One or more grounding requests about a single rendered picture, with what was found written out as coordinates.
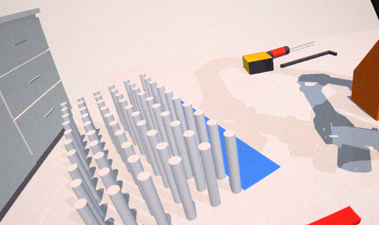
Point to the red-handled screwdriver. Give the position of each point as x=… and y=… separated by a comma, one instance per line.
x=283, y=50

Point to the dark grey l-shaped hex key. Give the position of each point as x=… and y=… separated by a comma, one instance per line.
x=308, y=58

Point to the blue flat strip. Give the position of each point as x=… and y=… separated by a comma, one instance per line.
x=253, y=165

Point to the red flat bar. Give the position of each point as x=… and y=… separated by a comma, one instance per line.
x=346, y=216

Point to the black box with yellow top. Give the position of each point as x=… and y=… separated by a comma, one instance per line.
x=257, y=63

